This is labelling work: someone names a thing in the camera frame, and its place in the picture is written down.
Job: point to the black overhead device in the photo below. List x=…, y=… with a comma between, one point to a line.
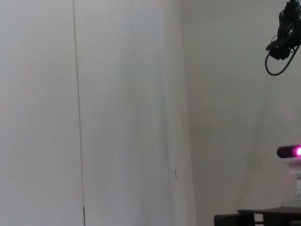
x=284, y=30

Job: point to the black furniture frame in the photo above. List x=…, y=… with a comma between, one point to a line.
x=270, y=212

